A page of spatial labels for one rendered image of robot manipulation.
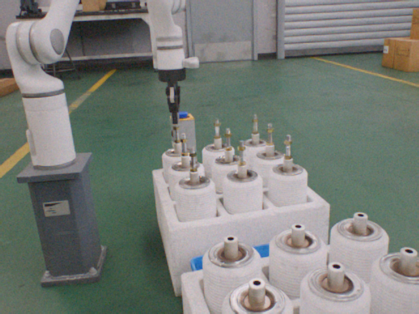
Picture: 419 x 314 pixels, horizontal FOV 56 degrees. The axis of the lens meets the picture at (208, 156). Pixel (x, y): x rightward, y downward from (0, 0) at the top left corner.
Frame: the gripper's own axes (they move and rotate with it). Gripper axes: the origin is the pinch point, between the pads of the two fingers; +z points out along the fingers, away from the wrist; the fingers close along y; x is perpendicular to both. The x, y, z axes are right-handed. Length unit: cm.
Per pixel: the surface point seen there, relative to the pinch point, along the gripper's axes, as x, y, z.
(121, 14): -87, -397, -33
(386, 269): 34, 60, 9
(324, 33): 185, -486, 6
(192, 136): 3.9, -14.7, 9.9
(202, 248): 6.5, 30.9, 23.2
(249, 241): 17.4, 28.5, 23.2
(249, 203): 18.0, 25.3, 15.0
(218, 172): 11.2, 12.7, 11.9
